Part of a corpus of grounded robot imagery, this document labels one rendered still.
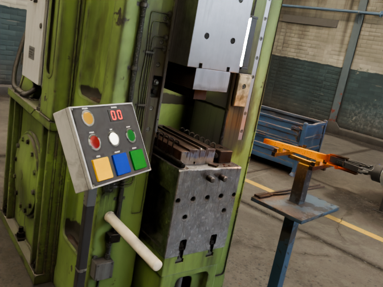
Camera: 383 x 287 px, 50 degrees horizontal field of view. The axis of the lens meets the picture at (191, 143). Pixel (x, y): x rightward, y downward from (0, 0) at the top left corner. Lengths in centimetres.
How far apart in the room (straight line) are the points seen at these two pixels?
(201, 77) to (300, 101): 838
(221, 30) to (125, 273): 128
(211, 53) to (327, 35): 823
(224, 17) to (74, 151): 90
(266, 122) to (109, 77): 403
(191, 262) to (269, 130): 373
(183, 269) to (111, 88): 95
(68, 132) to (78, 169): 12
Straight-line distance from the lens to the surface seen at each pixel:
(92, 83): 214
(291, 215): 205
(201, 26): 182
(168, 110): 238
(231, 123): 222
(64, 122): 143
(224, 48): 191
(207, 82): 188
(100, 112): 151
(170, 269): 209
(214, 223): 211
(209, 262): 223
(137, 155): 158
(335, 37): 991
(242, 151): 235
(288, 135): 555
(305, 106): 1011
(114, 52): 181
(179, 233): 200
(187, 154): 192
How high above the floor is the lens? 148
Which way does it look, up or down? 14 degrees down
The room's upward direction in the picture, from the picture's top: 10 degrees clockwise
